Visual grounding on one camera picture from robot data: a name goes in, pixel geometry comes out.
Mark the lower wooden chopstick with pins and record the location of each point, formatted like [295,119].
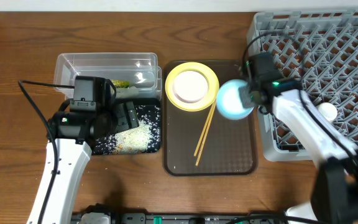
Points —
[198,157]

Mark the light blue bowl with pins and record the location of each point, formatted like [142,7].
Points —
[233,100]

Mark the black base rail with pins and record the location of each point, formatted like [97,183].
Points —
[141,215]

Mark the black waste tray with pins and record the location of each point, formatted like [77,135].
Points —
[155,124]

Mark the green snack wrapper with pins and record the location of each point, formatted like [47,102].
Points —
[120,83]

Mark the wooden chopstick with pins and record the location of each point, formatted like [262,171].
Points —
[198,157]
[204,132]

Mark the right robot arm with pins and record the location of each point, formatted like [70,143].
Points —
[335,193]

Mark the upper wooden chopstick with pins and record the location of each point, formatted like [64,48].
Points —
[204,132]

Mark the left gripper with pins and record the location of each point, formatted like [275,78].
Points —
[127,115]

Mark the grey dishwasher rack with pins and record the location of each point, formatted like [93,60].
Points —
[320,48]

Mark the brown serving tray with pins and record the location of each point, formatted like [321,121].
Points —
[230,147]

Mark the white cup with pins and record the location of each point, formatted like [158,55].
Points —
[328,110]

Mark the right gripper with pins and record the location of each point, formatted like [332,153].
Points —
[246,97]

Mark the clear plastic bin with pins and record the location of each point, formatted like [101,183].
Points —
[140,69]

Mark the yellow plate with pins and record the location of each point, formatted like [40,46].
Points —
[201,68]

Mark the rice and peanut waste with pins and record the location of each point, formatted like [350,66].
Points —
[135,138]

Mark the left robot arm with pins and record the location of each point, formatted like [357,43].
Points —
[71,138]

